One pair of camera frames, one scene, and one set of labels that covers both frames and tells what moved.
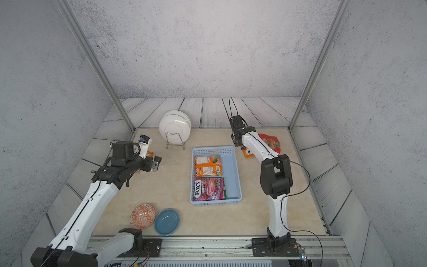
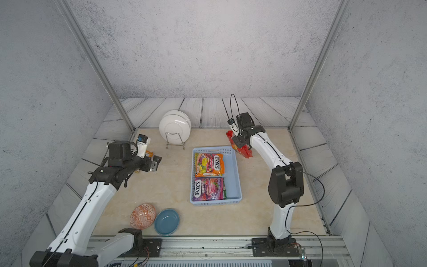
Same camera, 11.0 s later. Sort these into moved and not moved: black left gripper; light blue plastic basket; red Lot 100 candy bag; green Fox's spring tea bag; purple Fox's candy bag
Moved: red Lot 100 candy bag
Not moved: purple Fox's candy bag; green Fox's spring tea bag; light blue plastic basket; black left gripper
